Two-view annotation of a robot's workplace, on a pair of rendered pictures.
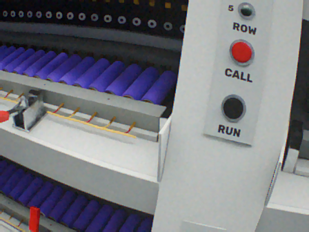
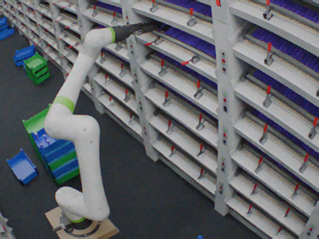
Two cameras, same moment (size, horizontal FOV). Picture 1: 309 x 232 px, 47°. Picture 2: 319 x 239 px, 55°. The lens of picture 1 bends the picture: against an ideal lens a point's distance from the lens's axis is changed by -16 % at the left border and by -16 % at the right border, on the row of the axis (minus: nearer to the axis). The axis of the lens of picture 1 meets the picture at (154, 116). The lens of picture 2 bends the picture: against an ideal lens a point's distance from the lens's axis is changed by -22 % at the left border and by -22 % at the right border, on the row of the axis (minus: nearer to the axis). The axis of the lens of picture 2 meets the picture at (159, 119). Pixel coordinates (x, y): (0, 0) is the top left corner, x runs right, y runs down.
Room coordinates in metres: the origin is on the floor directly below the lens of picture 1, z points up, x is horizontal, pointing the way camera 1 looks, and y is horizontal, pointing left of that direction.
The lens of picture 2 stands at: (-0.85, -0.60, 1.87)
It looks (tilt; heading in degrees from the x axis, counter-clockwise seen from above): 40 degrees down; 39
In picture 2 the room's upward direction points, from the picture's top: 8 degrees counter-clockwise
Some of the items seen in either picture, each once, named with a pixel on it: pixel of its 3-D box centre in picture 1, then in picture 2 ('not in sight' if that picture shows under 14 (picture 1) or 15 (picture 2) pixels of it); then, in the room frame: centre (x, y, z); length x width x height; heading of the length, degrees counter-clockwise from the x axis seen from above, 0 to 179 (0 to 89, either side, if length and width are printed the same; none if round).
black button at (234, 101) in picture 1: (234, 107); not in sight; (0.29, -0.06, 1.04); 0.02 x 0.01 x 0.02; 72
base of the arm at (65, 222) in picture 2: not in sight; (70, 220); (-0.39, 0.48, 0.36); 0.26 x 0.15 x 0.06; 158
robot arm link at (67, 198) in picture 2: not in sight; (72, 205); (-0.34, 0.44, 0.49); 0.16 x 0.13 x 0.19; 107
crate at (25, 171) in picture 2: not in sight; (21, 166); (-0.16, 1.43, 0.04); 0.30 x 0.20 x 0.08; 78
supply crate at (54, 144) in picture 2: not in sight; (52, 134); (0.08, 1.08, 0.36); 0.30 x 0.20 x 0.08; 160
